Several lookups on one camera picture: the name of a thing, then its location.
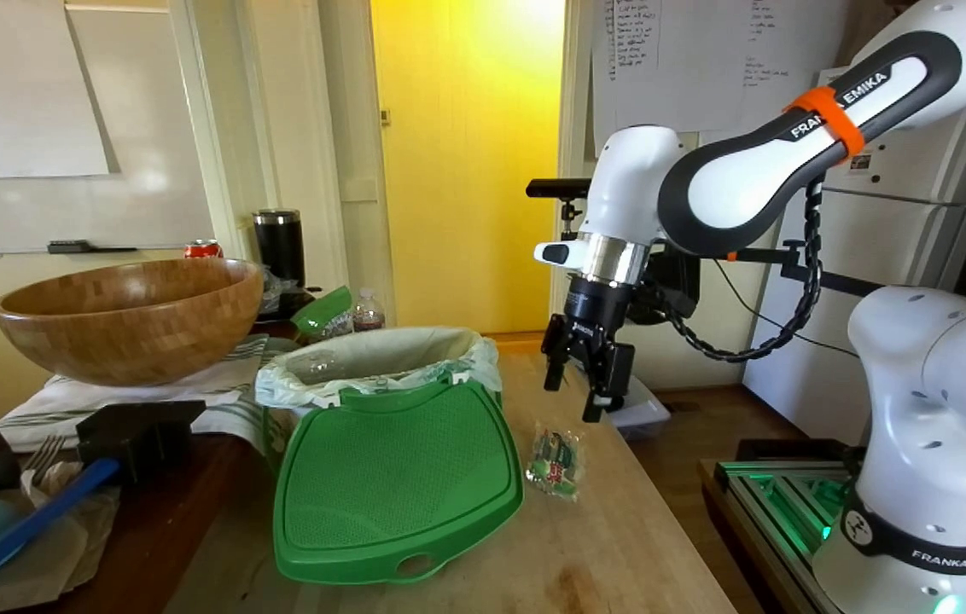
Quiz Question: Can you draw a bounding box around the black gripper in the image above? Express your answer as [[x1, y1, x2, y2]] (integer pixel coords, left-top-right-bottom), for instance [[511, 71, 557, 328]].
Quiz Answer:
[[541, 273, 627, 395]]

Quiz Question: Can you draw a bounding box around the green plastic bin lid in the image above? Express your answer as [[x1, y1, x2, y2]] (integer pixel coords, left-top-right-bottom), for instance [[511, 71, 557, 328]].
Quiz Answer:
[[270, 377, 527, 591]]

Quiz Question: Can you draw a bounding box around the translucent bin liner bag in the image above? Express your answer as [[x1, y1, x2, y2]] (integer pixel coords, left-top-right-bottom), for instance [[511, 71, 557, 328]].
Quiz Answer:
[[254, 324, 506, 414]]

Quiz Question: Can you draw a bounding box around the white plastic bin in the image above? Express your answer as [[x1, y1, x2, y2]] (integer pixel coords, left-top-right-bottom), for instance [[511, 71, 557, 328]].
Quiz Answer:
[[319, 366, 475, 414]]

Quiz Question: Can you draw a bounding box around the translucent plastic storage box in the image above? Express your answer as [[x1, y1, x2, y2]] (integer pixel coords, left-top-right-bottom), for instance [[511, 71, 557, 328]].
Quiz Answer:
[[616, 371, 676, 438]]

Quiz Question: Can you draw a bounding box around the clear green candy packet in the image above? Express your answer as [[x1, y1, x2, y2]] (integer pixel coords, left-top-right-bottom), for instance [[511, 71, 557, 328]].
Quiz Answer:
[[523, 423, 590, 504]]

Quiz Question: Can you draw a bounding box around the yellow door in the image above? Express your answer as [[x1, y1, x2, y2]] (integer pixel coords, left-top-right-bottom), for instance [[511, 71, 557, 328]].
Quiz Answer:
[[369, 0, 568, 339]]

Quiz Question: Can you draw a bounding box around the white cabinet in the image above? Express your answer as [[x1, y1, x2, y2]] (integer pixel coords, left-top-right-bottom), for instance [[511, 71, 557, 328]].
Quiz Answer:
[[739, 83, 966, 449]]

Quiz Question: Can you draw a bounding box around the small green plastic piece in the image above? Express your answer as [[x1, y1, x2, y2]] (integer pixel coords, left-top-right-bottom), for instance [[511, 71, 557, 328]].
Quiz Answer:
[[292, 282, 358, 339]]

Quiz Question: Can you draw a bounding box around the black tumbler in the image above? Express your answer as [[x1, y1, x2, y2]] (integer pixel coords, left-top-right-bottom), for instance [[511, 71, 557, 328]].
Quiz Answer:
[[251, 209, 306, 289]]

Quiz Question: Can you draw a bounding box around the red drink can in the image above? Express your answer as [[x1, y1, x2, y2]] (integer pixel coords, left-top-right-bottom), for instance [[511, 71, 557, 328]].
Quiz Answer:
[[185, 236, 226, 267]]

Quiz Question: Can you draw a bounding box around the black plastic block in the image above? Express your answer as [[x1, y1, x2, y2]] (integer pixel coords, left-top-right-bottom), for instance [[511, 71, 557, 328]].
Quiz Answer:
[[77, 398, 209, 488]]

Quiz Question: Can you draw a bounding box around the large wooden bowl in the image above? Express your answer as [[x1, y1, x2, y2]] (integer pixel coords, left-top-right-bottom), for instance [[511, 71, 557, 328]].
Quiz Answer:
[[0, 257, 270, 390]]

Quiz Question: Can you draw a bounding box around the large whiteboard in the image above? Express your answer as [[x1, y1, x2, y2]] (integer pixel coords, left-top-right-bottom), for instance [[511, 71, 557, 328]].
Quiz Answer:
[[0, 0, 218, 259]]

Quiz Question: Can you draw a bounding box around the black whiteboard marker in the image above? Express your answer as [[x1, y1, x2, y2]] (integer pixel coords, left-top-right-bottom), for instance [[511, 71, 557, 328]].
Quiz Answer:
[[45, 236, 139, 259]]

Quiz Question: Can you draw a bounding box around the white striped cloth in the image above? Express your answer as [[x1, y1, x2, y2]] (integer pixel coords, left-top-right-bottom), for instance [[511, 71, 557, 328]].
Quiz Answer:
[[0, 354, 281, 454]]

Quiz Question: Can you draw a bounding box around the crumpled clear plastic bag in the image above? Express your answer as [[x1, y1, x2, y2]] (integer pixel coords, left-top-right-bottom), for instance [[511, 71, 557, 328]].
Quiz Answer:
[[0, 441, 124, 614]]

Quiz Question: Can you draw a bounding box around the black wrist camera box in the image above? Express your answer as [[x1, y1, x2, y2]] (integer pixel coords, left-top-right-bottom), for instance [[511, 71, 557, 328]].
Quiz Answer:
[[589, 339, 638, 428]]

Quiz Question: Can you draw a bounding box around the black bar camera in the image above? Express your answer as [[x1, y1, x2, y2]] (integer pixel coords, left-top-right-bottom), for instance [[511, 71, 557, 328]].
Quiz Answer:
[[523, 173, 598, 204]]

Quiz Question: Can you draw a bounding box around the thin black cable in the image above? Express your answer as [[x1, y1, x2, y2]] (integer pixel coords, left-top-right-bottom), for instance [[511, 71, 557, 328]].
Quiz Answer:
[[715, 257, 782, 331]]

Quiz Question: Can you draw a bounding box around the black cable chain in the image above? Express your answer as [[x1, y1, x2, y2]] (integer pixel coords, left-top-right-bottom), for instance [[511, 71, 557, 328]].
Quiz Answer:
[[664, 181, 829, 367]]

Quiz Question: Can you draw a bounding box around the metal base mount green light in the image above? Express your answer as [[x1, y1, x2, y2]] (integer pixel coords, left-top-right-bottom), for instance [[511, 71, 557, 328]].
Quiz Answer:
[[715, 454, 865, 614]]

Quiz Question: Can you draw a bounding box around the handwritten wall paper sheet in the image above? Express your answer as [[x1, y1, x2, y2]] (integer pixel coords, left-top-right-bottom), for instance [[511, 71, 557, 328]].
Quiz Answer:
[[590, 0, 724, 139]]

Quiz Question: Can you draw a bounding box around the orange strap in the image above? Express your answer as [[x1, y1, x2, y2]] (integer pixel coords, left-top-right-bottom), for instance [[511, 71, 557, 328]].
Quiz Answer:
[[789, 83, 870, 162]]

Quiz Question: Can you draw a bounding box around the blue tool handle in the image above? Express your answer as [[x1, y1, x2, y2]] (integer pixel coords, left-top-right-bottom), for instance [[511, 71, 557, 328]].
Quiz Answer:
[[0, 454, 124, 610]]

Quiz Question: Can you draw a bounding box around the white wall poster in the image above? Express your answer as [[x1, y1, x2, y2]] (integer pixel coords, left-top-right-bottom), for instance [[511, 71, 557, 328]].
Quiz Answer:
[[0, 0, 118, 186]]

